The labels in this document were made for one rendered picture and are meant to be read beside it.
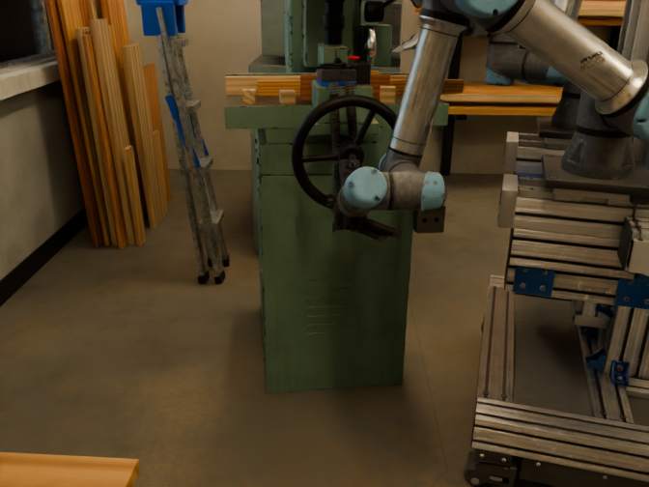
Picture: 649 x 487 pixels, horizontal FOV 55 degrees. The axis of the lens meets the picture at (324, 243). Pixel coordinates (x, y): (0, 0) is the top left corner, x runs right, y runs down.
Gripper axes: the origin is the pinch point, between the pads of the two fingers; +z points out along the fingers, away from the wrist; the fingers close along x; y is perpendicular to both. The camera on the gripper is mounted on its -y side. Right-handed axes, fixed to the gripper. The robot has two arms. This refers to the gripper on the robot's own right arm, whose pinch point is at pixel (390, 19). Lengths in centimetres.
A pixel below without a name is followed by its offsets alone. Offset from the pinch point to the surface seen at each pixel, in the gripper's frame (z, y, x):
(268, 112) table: 31.0, -2.4, 23.3
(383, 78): -0.7, -8.6, 14.5
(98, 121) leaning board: 102, -128, 37
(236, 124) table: 39.6, -2.8, 26.3
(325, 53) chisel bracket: 14.9, -12.3, 8.1
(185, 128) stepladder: 60, -86, 36
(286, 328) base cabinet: 26, -9, 88
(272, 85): 29.3, -17.3, 16.9
